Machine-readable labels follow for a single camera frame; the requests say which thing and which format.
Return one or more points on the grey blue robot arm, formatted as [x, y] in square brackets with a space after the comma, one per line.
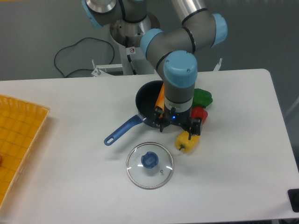
[168, 101]

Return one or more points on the yellow woven basket tray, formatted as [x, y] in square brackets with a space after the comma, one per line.
[20, 124]

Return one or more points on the orange baguette bread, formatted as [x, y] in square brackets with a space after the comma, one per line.
[159, 105]

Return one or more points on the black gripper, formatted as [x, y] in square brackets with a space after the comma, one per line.
[183, 119]

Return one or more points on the glass pot lid blue knob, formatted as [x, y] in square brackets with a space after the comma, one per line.
[149, 165]

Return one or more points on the black object at table corner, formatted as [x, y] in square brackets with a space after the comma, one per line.
[294, 199]

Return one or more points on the dark blue saucepan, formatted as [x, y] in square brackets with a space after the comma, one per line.
[145, 100]

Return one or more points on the red bell pepper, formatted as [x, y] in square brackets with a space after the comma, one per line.
[198, 113]

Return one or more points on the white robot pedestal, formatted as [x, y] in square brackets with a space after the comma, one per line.
[128, 37]

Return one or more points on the green bell pepper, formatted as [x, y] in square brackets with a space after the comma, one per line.
[201, 98]

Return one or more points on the yellow bell pepper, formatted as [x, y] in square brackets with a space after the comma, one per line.
[184, 144]

